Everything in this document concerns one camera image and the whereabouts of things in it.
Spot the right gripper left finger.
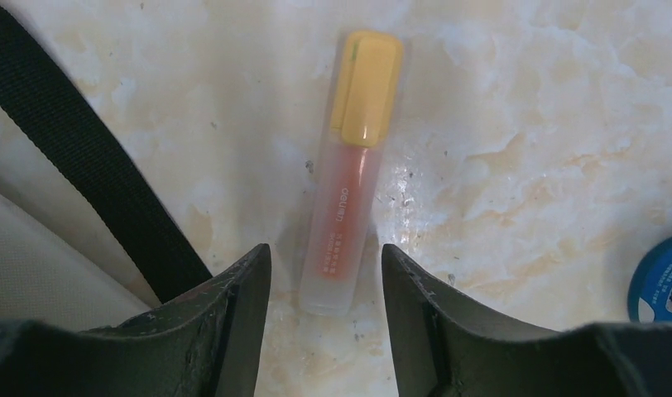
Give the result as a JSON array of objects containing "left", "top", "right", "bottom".
[{"left": 0, "top": 244, "right": 271, "bottom": 396}]

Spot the beige canvas backpack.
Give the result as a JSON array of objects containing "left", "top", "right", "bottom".
[{"left": 0, "top": 1, "right": 208, "bottom": 331}]

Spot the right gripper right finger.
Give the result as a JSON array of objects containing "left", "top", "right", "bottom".
[{"left": 382, "top": 244, "right": 672, "bottom": 396}]

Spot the blue patterned tape roll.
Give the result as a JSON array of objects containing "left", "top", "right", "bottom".
[{"left": 627, "top": 237, "right": 672, "bottom": 323}]

